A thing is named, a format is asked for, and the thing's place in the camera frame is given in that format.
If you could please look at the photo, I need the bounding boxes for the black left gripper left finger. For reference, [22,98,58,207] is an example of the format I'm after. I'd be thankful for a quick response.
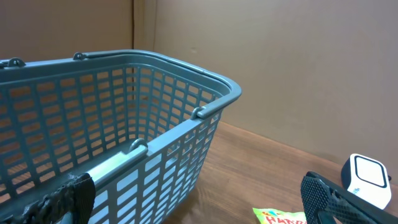
[1,173,96,224]

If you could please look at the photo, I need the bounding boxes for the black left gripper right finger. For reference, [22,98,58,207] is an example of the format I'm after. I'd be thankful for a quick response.
[300,171,397,224]

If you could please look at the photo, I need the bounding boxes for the Haribo gummy candy bag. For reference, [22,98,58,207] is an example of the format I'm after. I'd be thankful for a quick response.
[252,208,307,224]

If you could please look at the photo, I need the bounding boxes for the white barcode scanner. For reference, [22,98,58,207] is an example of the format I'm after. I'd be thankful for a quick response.
[341,154,392,210]

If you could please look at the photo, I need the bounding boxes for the grey plastic shopping basket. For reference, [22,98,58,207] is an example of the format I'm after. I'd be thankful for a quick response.
[1,50,242,223]

